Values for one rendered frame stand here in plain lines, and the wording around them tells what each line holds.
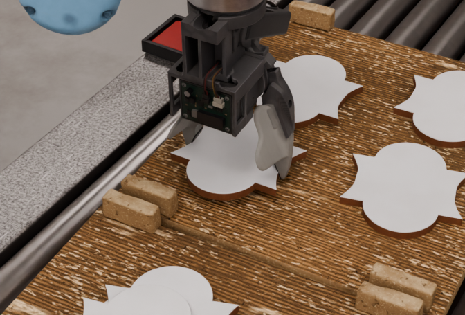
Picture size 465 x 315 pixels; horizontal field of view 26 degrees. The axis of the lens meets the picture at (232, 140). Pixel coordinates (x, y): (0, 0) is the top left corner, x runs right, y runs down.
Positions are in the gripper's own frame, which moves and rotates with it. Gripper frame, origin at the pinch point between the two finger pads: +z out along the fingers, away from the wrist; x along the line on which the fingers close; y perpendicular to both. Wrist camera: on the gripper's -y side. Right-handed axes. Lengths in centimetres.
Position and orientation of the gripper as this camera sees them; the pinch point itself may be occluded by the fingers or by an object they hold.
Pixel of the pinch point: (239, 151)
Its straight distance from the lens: 104.3
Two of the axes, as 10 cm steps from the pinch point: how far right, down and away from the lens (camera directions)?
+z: 0.1, 7.7, 6.4
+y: -4.7, 5.7, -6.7
